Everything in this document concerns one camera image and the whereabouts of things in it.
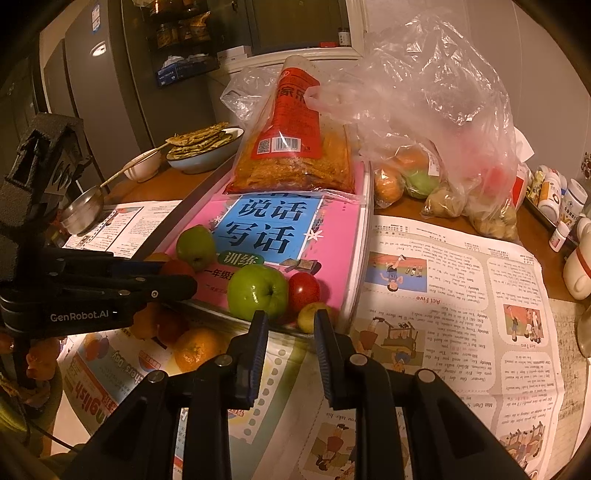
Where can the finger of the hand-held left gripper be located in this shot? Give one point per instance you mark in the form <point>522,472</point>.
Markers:
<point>138,266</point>
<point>175,286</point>

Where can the red-labelled snack packet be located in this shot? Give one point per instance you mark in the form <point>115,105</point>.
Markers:
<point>291,170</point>

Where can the small dark bottle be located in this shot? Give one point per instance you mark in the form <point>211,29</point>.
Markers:
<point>344,37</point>

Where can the white medicine bottle orange label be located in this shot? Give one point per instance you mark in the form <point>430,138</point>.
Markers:
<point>550,196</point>

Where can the tan longan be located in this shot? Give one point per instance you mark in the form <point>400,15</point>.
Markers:
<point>308,318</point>

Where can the pink and blue book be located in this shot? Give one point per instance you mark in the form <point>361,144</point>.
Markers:
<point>332,249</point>

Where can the shelf of jars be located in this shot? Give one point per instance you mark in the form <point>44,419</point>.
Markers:
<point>180,27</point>

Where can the small white bowl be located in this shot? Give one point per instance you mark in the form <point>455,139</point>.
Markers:
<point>143,170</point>

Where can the newspaper sheet with cartoons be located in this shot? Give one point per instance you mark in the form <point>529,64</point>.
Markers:
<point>461,323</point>

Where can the bag of longans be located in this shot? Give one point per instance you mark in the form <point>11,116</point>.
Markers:
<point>496,221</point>
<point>443,203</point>

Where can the small clear plastic bag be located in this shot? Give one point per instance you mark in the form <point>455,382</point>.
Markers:
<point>249,92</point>

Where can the bagged red tomato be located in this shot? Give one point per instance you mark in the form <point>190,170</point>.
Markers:
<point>497,175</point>

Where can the person's left hand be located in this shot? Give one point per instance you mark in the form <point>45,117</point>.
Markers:
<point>39,360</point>

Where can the small green apple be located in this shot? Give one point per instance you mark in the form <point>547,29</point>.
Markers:
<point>196,247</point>

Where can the blue tissue box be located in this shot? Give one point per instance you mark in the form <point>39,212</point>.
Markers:
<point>180,71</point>

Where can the large clear plastic bag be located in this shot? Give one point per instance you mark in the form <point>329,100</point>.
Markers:
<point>438,92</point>

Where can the pale paper sheet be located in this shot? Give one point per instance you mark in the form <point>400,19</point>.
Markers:
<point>570,369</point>

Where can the dried flower bunch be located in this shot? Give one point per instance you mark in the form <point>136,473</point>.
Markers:
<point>586,166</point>

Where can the metal ladle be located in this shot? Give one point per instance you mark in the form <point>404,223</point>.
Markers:
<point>83,212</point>

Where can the white ceramic figurine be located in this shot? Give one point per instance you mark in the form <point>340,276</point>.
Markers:
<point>579,272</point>

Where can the bagged green apple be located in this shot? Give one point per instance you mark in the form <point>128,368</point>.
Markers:
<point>421,183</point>

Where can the pink Chinese workbook tray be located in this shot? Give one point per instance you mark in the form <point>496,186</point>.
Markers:
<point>363,240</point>

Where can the stack of flat pancakes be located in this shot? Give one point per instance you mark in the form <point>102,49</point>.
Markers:
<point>198,138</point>

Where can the white framed dark panel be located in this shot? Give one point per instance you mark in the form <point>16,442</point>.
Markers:
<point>300,23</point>

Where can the bagged orange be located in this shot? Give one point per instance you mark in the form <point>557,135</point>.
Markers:
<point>411,159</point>
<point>387,184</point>

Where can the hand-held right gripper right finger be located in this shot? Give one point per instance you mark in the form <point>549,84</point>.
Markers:
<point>323,360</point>

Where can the grey refrigerator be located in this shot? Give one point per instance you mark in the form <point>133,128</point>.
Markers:
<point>106,92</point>

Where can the newspaper with large masthead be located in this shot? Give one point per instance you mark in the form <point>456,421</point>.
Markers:
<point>115,392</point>

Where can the large green apple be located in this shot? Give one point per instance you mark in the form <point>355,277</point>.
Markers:
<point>256,293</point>

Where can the blue enamel bowl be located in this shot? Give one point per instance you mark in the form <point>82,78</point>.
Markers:
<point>203,159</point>

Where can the orange mandarin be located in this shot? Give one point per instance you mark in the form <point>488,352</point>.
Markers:
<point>147,323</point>
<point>198,353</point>

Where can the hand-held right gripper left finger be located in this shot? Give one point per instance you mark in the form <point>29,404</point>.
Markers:
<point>259,355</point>

